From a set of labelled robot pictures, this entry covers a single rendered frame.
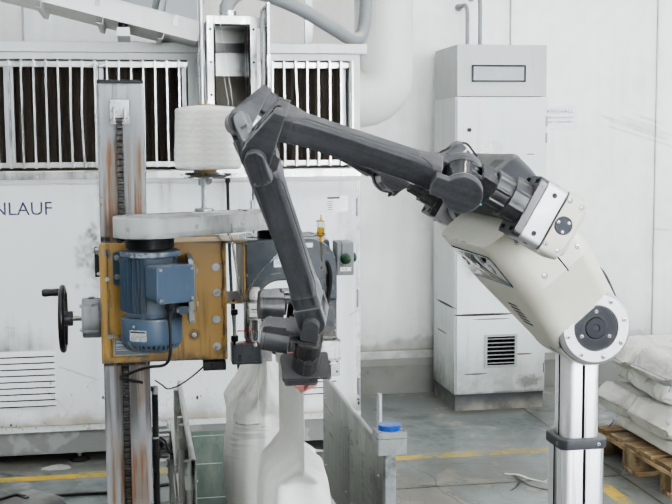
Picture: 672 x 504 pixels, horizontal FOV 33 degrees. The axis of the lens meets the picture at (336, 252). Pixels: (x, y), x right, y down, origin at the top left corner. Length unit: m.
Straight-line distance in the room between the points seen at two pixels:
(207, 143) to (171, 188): 2.93
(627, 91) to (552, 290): 5.40
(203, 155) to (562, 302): 0.95
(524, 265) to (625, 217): 5.41
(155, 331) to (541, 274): 0.99
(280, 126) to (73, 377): 3.87
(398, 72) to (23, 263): 2.19
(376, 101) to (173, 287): 3.54
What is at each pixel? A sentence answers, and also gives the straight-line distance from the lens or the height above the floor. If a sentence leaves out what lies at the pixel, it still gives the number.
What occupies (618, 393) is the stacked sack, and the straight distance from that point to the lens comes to 5.79.
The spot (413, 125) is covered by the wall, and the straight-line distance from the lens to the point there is 7.19.
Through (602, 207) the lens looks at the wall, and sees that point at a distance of 7.60.
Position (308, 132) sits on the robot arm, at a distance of 2.07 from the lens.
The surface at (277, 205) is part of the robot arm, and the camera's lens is 2.15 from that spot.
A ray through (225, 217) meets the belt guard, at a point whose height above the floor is 1.41.
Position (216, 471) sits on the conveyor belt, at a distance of 4.31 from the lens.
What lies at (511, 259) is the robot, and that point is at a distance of 2.28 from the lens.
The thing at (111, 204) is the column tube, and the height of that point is 1.44.
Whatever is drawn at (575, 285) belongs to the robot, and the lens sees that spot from 2.36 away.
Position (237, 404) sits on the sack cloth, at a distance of 3.34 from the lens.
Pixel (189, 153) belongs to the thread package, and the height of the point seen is 1.57.
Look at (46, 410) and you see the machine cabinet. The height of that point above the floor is 0.28.
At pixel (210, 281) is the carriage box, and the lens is 2.99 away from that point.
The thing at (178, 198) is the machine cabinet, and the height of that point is 1.33.
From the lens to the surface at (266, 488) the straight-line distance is 2.70.
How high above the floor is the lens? 1.59
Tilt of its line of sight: 5 degrees down
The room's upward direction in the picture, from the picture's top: straight up
